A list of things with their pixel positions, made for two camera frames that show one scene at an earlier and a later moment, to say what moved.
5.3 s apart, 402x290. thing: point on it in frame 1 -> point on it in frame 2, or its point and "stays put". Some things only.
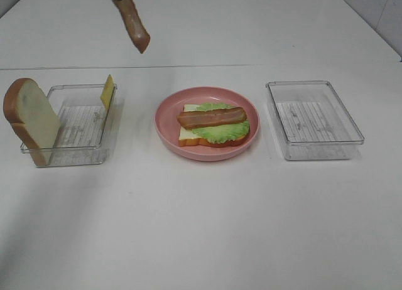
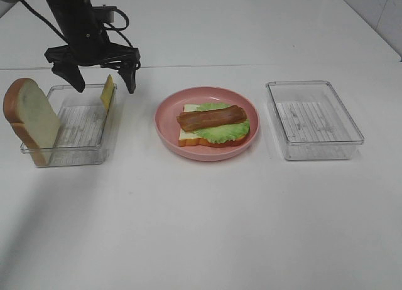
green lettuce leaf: [224, 132] stays put
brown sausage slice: [133, 21] -> [190, 120]
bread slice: [188, 137] stays put
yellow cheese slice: [107, 91] stays put
